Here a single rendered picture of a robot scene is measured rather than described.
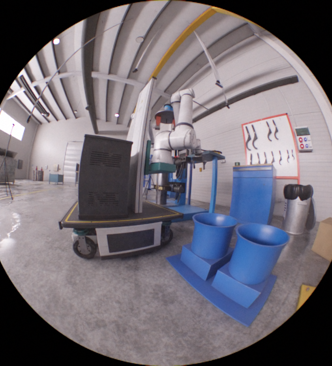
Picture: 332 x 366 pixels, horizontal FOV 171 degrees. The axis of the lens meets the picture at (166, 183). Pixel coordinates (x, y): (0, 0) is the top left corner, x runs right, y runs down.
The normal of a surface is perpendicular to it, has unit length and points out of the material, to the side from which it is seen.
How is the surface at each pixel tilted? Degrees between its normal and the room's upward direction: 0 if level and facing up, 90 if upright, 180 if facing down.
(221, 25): 173
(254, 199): 90
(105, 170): 90
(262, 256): 90
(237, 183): 90
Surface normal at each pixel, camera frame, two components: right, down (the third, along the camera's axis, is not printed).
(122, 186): 0.58, 0.04
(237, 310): 0.07, -1.00
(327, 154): -0.88, -0.06
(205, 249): -0.59, -0.04
